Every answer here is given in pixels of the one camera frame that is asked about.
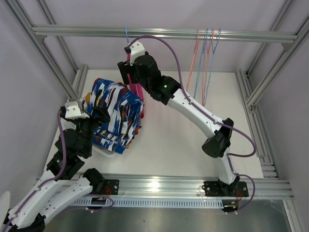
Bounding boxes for pink hanger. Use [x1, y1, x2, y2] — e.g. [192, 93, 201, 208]
[186, 28, 200, 91]
[202, 29, 214, 106]

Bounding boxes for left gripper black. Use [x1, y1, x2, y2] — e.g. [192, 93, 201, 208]
[73, 101, 110, 155]

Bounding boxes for aluminium hanging rail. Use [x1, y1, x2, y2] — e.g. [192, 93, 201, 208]
[32, 25, 297, 44]

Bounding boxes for pink trousers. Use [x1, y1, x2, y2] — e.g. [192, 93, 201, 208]
[127, 54, 144, 119]

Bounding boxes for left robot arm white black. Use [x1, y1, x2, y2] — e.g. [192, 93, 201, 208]
[2, 108, 109, 232]

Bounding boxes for slotted cable duct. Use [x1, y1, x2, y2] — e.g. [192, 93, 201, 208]
[71, 197, 224, 209]

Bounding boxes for right aluminium frame post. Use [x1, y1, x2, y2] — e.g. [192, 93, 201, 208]
[236, 0, 309, 181]

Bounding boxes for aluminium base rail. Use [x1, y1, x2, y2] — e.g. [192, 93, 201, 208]
[103, 174, 295, 200]

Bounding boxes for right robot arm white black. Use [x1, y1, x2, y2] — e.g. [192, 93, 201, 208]
[117, 54, 239, 195]

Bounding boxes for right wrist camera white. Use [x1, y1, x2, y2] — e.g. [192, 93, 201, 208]
[124, 41, 145, 66]

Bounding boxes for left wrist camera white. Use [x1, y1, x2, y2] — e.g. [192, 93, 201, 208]
[64, 101, 90, 120]

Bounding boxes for orange patterned trousers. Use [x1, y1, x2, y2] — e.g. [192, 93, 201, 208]
[84, 92, 91, 102]

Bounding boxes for blue hanger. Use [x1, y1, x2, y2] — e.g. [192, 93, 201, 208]
[194, 28, 209, 99]
[204, 29, 222, 106]

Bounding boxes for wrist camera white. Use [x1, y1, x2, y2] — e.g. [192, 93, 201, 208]
[124, 41, 145, 66]
[64, 101, 90, 120]

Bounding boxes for left aluminium frame post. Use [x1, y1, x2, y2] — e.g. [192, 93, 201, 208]
[5, 0, 89, 100]

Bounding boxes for white plastic basket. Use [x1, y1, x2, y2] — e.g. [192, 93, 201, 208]
[92, 146, 117, 158]

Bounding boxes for blue white patterned trousers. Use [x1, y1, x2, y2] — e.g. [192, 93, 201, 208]
[83, 78, 144, 154]

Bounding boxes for aluminium frame post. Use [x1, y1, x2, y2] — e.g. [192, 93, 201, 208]
[5, 0, 89, 100]
[236, 0, 309, 181]

